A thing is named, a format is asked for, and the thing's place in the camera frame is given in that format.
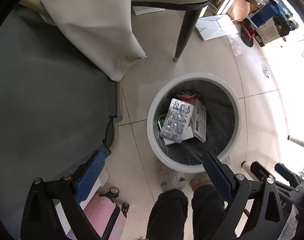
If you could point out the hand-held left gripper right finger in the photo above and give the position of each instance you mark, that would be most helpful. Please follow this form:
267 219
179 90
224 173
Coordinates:
215 177

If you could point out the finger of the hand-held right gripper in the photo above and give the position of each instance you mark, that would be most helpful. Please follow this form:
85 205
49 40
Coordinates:
258 171
288 177

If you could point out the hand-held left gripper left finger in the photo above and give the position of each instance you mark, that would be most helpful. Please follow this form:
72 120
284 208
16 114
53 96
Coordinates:
90 172

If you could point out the white printed box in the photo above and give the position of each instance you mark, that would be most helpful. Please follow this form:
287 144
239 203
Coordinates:
199 122

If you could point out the white round trash bin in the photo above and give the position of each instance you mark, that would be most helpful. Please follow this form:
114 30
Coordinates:
157 150

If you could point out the silver blister pack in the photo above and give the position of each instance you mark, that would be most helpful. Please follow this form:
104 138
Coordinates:
177 120

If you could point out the green white medicine box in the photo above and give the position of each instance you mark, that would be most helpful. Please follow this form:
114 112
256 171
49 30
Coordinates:
162 119

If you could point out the red snack wrapper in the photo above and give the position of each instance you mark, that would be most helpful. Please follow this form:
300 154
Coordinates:
185 97

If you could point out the white tube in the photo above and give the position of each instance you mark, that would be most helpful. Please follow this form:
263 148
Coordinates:
246 169

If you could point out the pink suitcase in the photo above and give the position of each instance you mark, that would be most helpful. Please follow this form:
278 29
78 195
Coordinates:
102 215

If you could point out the person's dark fleece trousers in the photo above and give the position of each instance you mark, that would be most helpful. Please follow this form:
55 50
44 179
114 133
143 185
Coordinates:
167 217

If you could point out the black round disc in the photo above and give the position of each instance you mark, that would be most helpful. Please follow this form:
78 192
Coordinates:
248 33

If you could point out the brown cat print tablecloth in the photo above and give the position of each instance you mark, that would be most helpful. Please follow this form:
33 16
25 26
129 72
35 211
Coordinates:
92 30

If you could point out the blue printed carton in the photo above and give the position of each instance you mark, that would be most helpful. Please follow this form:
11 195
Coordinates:
269 22

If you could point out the torn brown cardboard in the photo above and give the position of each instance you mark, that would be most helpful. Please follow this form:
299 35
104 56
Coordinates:
239 7

